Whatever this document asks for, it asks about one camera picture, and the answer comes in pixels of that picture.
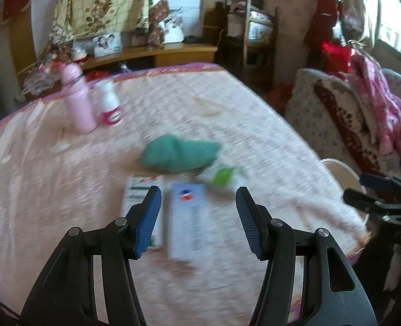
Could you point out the wooden chair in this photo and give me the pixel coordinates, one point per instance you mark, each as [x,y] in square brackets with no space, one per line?
[248,40]

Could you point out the sofa with floral cover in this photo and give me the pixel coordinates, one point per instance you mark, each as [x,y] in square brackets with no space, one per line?
[322,115]

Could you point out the yellow floral cloth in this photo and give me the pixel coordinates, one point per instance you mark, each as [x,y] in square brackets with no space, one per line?
[108,0]

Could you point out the pink patterned garment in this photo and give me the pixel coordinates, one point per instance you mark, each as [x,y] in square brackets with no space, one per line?
[387,108]

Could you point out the wooden cabinet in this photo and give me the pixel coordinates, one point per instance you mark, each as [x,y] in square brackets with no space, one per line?
[173,52]

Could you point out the person's dark clothing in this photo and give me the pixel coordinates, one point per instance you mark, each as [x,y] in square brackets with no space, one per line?
[394,265]

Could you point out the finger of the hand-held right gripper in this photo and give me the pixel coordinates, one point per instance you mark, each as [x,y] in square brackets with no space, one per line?
[373,180]
[360,198]

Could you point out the orange bag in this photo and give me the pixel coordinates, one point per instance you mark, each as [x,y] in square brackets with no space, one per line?
[280,95]

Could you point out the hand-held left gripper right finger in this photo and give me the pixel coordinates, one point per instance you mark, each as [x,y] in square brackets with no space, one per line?
[248,224]

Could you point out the white box blue red logo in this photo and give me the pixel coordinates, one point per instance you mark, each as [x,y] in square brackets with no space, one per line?
[190,224]

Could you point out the green towel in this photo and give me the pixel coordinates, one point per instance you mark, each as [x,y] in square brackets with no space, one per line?
[176,154]

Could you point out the clear plastic packaging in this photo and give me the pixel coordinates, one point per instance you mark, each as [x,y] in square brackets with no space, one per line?
[41,74]

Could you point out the wedding photo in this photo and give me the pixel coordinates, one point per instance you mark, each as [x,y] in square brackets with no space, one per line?
[171,30]

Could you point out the red hanging cloth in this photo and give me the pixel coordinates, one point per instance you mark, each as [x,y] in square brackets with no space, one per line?
[322,17]

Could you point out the green and white packet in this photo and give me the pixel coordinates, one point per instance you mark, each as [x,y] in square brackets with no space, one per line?
[221,178]

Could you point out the white pill bottle pink label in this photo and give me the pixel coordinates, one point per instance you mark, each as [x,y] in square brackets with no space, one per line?
[109,105]

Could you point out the white box green print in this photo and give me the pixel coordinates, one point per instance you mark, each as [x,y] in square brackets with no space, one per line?
[136,190]

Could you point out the small framed photo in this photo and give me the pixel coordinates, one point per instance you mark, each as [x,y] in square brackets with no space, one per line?
[107,44]

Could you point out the red shiny bag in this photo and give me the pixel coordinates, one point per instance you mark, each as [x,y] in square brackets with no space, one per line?
[336,56]

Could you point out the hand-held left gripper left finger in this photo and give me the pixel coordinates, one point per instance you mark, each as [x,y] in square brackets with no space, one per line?
[148,220]

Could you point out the white plastic bin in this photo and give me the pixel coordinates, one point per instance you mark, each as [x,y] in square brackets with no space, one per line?
[343,173]

